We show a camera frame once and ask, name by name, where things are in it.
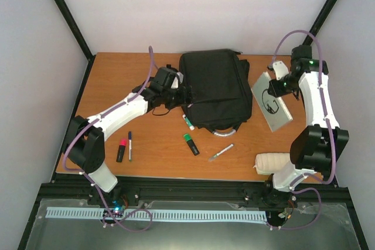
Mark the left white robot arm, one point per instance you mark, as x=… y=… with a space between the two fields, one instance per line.
x=84 y=144

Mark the black student backpack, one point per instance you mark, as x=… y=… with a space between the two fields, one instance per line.
x=221 y=95

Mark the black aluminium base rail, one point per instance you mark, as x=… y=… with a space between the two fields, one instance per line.
x=132 y=191

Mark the light blue cable duct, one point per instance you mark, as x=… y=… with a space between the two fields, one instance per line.
x=257 y=217

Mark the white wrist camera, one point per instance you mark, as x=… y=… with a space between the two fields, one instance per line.
x=279 y=68
x=177 y=80

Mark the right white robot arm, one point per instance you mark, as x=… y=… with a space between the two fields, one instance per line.
x=319 y=145

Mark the beige pencil case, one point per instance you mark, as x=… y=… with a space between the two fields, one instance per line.
x=269 y=163

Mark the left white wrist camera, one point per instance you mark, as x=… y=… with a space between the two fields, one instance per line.
x=177 y=80

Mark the silver craft knife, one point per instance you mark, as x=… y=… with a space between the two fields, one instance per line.
x=221 y=152

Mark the pink highlighter marker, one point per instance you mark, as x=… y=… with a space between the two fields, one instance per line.
x=121 y=150

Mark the green highlighter marker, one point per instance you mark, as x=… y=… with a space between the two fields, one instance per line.
x=188 y=139

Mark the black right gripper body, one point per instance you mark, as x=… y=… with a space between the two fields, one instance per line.
x=279 y=91

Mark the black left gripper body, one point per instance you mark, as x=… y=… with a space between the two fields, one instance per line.
x=182 y=101

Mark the left black frame post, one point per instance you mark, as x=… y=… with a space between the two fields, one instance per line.
x=74 y=28

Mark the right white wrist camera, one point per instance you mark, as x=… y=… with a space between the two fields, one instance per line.
x=279 y=68

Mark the black frame post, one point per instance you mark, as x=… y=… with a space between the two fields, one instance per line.
x=325 y=10
x=74 y=28

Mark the blue capped white pen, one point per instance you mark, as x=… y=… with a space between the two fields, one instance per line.
x=130 y=146

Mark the grey notebook with circle logo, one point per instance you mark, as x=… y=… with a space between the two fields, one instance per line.
x=273 y=109

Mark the right black frame post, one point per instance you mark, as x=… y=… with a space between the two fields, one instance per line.
x=325 y=10

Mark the white glue stick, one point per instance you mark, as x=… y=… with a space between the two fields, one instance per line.
x=189 y=124

